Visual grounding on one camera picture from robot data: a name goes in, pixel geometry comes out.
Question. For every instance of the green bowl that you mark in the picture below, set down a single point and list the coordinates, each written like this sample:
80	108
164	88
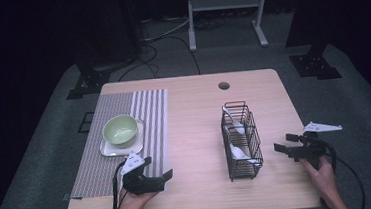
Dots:
120	130

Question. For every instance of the dark floor socket frame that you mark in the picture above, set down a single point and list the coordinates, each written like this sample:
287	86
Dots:
85	122

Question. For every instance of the white ceramic spoon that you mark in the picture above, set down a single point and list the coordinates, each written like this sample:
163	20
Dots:
237	125
237	152

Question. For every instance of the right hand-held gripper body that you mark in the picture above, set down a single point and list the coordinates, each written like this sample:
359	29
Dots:
311	151

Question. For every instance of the grey striped placemat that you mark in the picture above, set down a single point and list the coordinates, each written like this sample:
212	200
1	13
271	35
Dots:
112	177

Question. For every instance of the black stand base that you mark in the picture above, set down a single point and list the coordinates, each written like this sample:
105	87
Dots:
88	83
314	64

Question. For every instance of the white square plate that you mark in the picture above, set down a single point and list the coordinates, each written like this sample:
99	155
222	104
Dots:
136	145

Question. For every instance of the person's left hand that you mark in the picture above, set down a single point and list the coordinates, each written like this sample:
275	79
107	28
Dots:
134	202

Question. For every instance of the grey tape piece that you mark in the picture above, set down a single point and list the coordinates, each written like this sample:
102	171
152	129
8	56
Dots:
72	196

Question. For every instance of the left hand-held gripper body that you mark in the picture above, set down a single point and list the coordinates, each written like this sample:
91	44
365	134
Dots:
144	183

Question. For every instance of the person's right hand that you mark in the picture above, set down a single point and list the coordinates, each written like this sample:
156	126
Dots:
323	179

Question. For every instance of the white metal stand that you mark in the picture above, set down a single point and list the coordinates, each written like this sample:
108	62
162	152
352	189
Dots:
225	1

